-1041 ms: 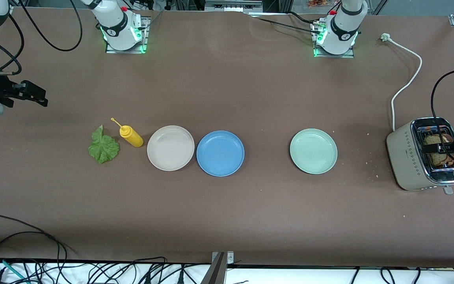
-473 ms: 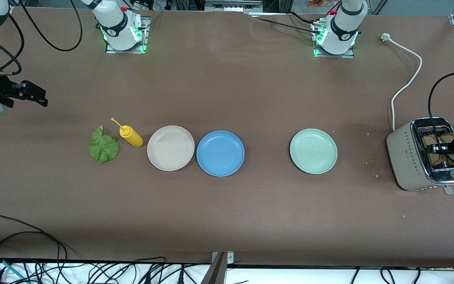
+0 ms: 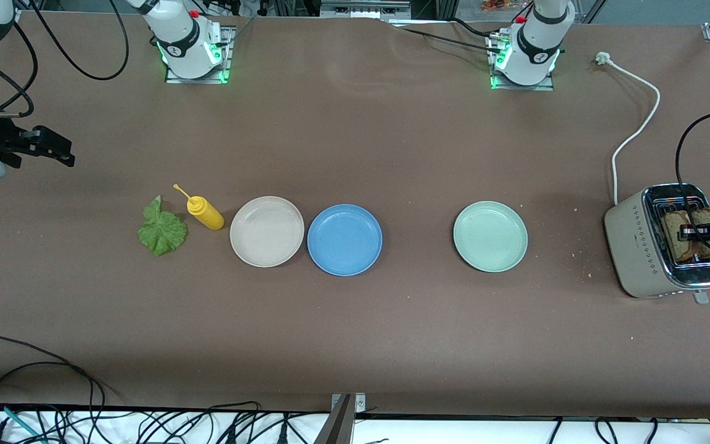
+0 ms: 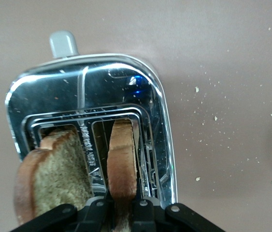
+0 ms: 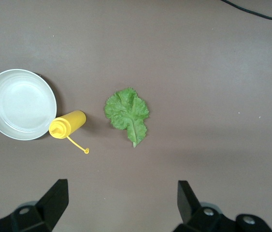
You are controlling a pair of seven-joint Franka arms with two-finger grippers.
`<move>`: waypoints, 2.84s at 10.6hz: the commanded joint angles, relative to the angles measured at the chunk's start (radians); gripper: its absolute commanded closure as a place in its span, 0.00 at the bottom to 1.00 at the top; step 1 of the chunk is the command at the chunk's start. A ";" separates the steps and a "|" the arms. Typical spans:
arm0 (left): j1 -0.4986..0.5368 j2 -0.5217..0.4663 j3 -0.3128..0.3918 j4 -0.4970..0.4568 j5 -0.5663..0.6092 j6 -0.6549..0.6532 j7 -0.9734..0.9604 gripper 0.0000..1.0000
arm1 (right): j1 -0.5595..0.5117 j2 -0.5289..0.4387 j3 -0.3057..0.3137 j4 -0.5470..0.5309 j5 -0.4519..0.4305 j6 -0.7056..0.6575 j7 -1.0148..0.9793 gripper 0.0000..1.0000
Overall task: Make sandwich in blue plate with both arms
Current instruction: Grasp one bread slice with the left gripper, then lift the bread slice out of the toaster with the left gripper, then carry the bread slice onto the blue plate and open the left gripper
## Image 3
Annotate teal cable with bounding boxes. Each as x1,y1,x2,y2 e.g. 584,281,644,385
0,402,47,444

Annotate black left arm base cable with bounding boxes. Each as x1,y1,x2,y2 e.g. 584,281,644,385
392,18,507,55

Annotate beige steel toaster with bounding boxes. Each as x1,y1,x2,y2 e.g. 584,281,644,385
603,183,710,305

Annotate brown bread slice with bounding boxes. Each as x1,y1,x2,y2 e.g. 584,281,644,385
663,210,695,260
691,208,710,258

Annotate beige plate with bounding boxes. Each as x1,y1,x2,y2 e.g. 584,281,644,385
230,196,305,268

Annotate grey power strip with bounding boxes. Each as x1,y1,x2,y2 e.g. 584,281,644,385
320,0,411,19

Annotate white toaster power cord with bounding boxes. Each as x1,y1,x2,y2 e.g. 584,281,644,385
595,52,662,207

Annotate long black loose cable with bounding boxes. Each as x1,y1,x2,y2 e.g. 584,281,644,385
0,336,106,432

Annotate metal table edge bracket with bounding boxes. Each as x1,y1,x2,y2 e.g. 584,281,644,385
315,393,367,444

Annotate green lettuce leaf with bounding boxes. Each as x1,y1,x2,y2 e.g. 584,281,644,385
137,195,189,257

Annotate blue plate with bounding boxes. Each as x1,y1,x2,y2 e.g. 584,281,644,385
307,204,383,277

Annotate yellow squeeze bottle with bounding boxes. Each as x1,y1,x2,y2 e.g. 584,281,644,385
173,184,225,231

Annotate light green plate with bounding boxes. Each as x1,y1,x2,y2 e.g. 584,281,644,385
453,201,529,273

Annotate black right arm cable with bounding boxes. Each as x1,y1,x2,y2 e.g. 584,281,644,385
0,0,129,119

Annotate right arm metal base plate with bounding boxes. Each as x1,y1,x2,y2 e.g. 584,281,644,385
165,25,236,84

